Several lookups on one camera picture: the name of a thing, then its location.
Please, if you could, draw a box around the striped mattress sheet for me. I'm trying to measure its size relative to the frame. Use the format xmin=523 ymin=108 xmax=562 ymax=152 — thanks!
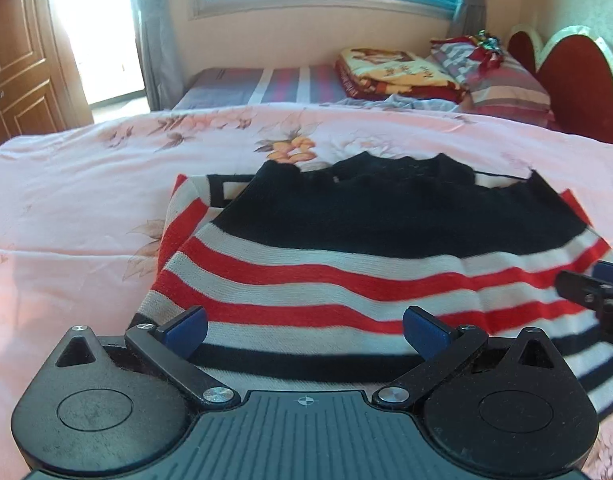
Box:
xmin=172 ymin=64 xmax=347 ymax=111

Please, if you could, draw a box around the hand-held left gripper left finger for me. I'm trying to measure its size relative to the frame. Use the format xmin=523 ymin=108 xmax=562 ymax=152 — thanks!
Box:
xmin=53 ymin=305 xmax=242 ymax=409

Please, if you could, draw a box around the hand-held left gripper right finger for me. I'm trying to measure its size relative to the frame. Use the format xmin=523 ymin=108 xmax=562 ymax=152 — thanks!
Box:
xmin=372 ymin=306 xmax=562 ymax=408

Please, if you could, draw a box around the striped pillow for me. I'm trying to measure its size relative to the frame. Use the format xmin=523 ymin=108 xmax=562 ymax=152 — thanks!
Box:
xmin=429 ymin=35 xmax=552 ymax=121

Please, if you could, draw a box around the light blue cloth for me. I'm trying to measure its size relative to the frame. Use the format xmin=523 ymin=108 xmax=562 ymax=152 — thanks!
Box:
xmin=336 ymin=94 xmax=462 ymax=113

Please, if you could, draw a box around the folded yellow red blanket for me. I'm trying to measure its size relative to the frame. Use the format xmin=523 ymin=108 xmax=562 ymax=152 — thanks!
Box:
xmin=335 ymin=47 xmax=469 ymax=103

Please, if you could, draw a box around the pink floral bedsheet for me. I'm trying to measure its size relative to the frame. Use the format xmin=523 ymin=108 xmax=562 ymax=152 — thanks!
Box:
xmin=0 ymin=102 xmax=613 ymax=480

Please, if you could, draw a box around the shiny ribbon bow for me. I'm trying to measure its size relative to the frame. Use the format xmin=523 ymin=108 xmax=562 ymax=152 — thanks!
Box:
xmin=473 ymin=30 xmax=504 ymax=56

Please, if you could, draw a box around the red scalloped headboard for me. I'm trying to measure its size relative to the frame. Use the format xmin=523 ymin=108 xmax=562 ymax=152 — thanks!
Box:
xmin=506 ymin=24 xmax=613 ymax=150

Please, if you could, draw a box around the striped knit sweater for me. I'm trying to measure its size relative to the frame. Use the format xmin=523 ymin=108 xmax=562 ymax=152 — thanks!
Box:
xmin=129 ymin=152 xmax=613 ymax=421

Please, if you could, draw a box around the brown wooden door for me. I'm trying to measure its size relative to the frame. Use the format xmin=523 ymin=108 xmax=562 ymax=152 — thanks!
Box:
xmin=0 ymin=0 xmax=70 ymax=148

